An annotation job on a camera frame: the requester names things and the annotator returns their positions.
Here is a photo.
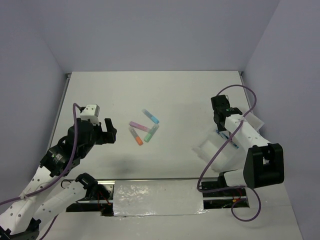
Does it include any dark blue gel pen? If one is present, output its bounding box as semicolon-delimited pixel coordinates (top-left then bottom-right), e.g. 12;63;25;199
215;129;230;141

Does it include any orange highlighter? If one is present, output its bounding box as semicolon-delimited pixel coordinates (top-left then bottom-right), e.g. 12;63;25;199
128;126;143;146

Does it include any light blue gel pen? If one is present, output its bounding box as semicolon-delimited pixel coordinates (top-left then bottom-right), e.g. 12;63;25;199
230;141;239;149

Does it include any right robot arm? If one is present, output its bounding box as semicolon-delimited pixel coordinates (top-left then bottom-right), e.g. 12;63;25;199
211;95;285;196

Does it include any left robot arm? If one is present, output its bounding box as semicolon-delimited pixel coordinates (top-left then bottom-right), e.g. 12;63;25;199
0;118;117;240

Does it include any purple highlighter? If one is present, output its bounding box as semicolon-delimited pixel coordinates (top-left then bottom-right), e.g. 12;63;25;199
129;121;150;133

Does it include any blue highlighter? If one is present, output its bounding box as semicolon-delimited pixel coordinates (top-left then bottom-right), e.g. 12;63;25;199
142;109;160;124

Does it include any green highlighter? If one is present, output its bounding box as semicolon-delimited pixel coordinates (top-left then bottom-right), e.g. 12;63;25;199
144;124;159;143

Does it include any clear plastic organizer tray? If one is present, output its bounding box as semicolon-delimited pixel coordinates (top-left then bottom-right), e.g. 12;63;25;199
191;109;265;172

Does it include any silver foil tape sheet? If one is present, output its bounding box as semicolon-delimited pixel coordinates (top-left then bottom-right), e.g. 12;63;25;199
113;180;206;217

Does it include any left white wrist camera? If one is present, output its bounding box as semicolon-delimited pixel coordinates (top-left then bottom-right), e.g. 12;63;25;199
80;104;100;126

